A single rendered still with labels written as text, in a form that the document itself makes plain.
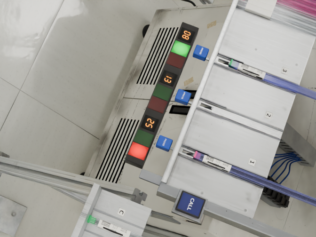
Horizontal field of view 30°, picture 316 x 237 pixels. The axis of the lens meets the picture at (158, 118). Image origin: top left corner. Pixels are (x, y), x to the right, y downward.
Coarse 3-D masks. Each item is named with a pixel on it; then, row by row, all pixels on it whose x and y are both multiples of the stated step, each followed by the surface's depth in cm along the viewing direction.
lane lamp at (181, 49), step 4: (176, 40) 131; (176, 44) 131; (180, 44) 131; (184, 44) 131; (172, 48) 130; (176, 48) 130; (180, 48) 131; (184, 48) 131; (188, 48) 131; (176, 52) 130; (180, 52) 130; (184, 52) 130; (184, 56) 130
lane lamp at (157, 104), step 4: (152, 96) 127; (152, 100) 127; (156, 100) 127; (160, 100) 127; (152, 104) 127; (156, 104) 127; (160, 104) 127; (164, 104) 127; (152, 108) 127; (156, 108) 127; (160, 108) 127; (164, 108) 127; (160, 112) 126
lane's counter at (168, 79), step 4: (164, 72) 129; (168, 72) 129; (164, 76) 129; (168, 76) 129; (172, 76) 129; (176, 76) 129; (160, 80) 128; (164, 80) 128; (168, 80) 128; (172, 80) 128; (168, 84) 128; (172, 84) 128
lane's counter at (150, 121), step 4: (148, 116) 126; (144, 120) 126; (148, 120) 126; (152, 120) 126; (156, 120) 126; (144, 124) 126; (148, 124) 126; (152, 124) 126; (156, 124) 126; (144, 128) 125; (148, 128) 125; (152, 128) 125
